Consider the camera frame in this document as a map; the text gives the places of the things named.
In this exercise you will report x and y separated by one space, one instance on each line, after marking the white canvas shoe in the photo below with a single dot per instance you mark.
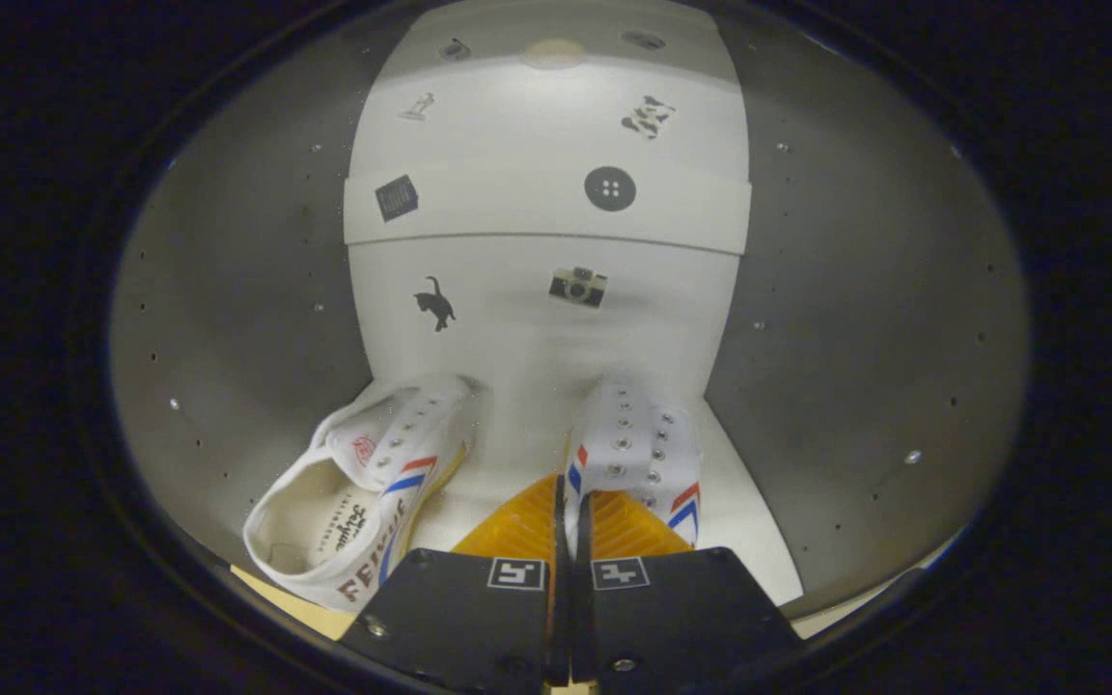
638 444
373 483

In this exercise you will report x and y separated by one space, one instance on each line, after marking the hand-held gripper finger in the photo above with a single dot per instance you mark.
582 618
560 618

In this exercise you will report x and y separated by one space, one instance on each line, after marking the grey shoe cabinet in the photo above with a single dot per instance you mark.
855 338

